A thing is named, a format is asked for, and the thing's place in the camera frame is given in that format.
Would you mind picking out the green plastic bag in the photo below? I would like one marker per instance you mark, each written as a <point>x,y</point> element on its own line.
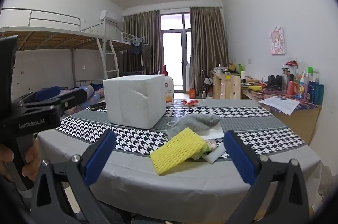
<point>211,146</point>

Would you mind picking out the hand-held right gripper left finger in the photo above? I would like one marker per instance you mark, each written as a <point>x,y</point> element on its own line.
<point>101,158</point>

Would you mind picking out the white cloth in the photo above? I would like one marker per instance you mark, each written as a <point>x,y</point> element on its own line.
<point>217,154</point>

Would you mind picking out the yellow foam net sleeve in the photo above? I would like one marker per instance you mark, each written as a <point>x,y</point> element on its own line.
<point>174,152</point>

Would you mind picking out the person's left hand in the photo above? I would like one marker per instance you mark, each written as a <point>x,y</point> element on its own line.
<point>31,163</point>

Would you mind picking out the printed paper sheet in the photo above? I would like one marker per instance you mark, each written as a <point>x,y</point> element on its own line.
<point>280,104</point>

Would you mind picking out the cluster of toiletry bottles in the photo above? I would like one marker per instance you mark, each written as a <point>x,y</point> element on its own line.
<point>314,92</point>

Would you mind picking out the wooden desk with drawers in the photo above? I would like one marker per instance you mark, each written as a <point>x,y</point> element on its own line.
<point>221,86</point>

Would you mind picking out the white face mask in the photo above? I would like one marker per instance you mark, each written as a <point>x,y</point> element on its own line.
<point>195,122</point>

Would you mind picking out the black phone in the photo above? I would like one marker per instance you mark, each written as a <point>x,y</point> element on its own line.
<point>97,106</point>

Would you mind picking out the white air conditioner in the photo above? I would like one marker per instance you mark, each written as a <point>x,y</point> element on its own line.
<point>109,15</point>

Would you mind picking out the green bottle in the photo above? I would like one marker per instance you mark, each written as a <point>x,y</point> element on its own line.
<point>239,67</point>

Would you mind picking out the white lotion pump bottle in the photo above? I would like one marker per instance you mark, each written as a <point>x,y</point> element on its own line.
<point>169,93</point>

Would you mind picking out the brown curtain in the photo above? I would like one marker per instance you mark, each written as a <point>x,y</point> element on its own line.
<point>142,42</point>
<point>208,42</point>

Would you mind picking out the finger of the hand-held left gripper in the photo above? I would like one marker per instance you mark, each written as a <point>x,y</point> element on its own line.
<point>76,97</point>

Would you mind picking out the blue patterned quilt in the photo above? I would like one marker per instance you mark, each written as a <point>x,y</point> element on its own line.
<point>96,93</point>

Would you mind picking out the yellow tool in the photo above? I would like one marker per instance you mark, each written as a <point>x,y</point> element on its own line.
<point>254,87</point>

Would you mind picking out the white foam box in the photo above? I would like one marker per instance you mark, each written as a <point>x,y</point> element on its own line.
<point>132,102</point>

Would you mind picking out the hanging dark clothes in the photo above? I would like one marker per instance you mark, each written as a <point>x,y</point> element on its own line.
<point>136,48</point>

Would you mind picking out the cartoon wall poster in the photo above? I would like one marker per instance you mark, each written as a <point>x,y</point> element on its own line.
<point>277,40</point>

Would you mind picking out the houndstooth tablecloth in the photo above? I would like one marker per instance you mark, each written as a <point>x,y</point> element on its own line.
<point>87,129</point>

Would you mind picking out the orange bag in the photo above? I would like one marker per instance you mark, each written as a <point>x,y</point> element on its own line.
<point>192,93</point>

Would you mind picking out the black headphones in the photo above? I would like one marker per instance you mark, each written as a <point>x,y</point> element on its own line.
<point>274,81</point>

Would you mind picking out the person's left forearm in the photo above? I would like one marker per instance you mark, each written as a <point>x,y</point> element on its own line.
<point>15,203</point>

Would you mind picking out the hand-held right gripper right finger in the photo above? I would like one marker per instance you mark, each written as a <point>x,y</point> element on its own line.
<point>239,158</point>

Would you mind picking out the white metal bunk bed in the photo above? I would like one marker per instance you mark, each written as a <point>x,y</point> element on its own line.
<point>124,42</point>
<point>52,40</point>

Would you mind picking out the wooden desk with patterned cloth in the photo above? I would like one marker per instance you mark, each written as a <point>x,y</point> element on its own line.
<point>298,121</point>

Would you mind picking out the red snack packet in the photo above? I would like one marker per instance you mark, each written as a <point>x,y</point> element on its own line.
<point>189,102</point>

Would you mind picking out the glass balcony door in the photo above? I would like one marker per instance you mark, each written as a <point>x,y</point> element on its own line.
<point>174,55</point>

